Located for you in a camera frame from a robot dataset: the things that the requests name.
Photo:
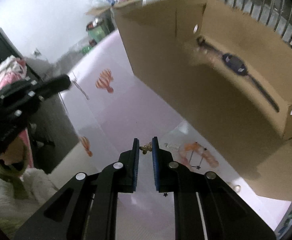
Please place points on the white fleece garment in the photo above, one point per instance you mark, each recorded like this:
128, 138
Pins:
36, 187

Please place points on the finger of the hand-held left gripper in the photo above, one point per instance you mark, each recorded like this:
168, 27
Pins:
56, 85

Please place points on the gold butterfly brooch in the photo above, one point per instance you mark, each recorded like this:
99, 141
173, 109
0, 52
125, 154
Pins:
146, 148

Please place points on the pink white striped cloth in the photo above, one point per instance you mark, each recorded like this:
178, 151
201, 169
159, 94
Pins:
8, 72

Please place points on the black smart watch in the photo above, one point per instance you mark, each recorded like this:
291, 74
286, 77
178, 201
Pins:
234, 63

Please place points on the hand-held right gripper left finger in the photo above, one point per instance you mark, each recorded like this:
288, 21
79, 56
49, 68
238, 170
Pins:
136, 165

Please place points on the large cardboard box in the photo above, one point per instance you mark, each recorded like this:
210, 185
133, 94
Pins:
185, 80

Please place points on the green container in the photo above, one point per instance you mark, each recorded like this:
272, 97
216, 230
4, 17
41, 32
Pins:
97, 32

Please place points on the metal railing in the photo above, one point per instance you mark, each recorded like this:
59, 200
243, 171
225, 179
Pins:
277, 20

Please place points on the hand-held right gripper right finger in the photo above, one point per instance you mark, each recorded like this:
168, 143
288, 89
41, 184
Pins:
155, 165

